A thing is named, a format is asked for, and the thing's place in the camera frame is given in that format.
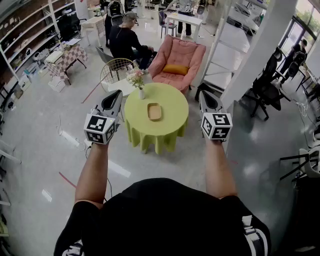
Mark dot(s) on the round green-clothed table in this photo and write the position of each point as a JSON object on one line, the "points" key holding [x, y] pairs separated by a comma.
{"points": [[172, 105]]}

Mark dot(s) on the white storage box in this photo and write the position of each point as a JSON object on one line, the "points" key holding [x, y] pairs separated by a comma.
{"points": [[57, 84]]}

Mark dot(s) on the black metal frame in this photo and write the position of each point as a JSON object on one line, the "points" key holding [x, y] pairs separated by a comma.
{"points": [[297, 158]]}

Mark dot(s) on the white square column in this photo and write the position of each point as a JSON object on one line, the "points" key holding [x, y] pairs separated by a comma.
{"points": [[260, 45]]}

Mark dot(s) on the small white ribbed vase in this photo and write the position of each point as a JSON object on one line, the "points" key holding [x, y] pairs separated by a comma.
{"points": [[142, 94]]}

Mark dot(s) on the white table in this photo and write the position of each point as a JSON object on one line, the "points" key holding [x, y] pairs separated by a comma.
{"points": [[185, 19]]}

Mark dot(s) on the person's black shirt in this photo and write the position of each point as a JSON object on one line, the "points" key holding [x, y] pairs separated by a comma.
{"points": [[162, 220]]}

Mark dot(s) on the white plastic chair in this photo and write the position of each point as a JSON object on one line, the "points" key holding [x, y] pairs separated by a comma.
{"points": [[312, 162]]}

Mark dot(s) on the black box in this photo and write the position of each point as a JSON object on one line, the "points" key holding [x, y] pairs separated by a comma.
{"points": [[205, 91]]}

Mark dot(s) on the dark purple chair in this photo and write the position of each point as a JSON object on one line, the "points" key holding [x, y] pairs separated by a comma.
{"points": [[165, 21]]}

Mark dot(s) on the pink padded armchair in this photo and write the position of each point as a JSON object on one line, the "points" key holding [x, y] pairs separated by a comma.
{"points": [[180, 55]]}

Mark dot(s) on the red floor tape strip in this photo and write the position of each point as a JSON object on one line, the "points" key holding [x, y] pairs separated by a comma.
{"points": [[90, 93], [67, 180]]}

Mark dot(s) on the white seat cushion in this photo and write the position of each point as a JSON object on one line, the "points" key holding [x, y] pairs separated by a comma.
{"points": [[120, 87]]}

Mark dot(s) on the person's right forearm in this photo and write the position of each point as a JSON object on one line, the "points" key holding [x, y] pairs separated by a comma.
{"points": [[220, 170]]}

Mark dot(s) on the black office chair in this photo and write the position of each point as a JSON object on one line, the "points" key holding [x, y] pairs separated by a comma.
{"points": [[267, 92], [68, 25]]}

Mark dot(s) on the checkered cloth table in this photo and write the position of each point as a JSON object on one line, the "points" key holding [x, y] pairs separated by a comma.
{"points": [[72, 56]]}

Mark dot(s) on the grey chair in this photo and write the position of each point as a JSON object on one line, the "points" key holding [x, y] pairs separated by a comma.
{"points": [[103, 56]]}

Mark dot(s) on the black standing device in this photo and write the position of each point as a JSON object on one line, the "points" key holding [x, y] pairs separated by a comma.
{"points": [[115, 10]]}

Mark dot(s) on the beige table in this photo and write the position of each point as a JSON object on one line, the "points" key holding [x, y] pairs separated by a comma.
{"points": [[92, 23]]}

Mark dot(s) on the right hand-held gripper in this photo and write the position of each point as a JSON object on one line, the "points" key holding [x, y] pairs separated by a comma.
{"points": [[220, 125]]}

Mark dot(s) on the pink flower bouquet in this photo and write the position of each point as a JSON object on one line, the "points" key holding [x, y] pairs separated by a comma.
{"points": [[136, 77]]}

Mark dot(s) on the mustard yellow cushion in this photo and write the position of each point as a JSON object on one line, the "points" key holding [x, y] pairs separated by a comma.
{"points": [[175, 69]]}

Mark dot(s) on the person's left forearm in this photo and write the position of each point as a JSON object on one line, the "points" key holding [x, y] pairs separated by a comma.
{"points": [[91, 175]]}

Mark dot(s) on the white wall shelf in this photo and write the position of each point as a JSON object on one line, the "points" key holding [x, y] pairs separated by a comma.
{"points": [[25, 37]]}

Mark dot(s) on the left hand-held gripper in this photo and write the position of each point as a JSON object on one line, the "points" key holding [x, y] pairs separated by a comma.
{"points": [[97, 123]]}

